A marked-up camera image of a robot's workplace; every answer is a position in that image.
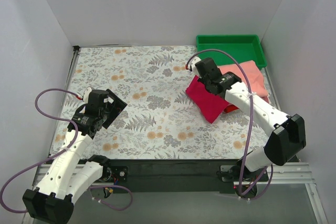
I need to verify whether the magenta red t-shirt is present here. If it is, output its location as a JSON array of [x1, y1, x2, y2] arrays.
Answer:
[[185, 76, 229, 124]]

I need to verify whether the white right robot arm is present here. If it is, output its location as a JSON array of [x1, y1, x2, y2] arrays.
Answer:
[[188, 57, 306, 181]]

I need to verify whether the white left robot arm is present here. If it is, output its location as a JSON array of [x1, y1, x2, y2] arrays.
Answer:
[[23, 88, 127, 223]]

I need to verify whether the folded red t-shirt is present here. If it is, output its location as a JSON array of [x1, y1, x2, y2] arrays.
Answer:
[[224, 97, 269, 113]]

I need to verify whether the folded salmon pink t-shirt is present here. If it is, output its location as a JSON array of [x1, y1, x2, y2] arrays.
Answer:
[[218, 60, 268, 102]]

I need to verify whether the green plastic tray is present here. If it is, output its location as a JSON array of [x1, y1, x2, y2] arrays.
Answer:
[[196, 35, 267, 70]]

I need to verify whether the floral patterned table mat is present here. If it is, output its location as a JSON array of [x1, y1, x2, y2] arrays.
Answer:
[[69, 46, 268, 159]]

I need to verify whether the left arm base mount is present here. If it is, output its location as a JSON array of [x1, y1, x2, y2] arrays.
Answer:
[[90, 166, 129, 199]]

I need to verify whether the black front table rail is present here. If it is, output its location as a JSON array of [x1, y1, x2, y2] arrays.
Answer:
[[47, 158, 253, 193]]

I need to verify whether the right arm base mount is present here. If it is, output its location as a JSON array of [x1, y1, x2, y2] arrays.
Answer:
[[219, 165, 266, 200]]

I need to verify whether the aluminium frame rail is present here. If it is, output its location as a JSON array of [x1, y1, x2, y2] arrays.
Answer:
[[230, 162, 316, 185]]

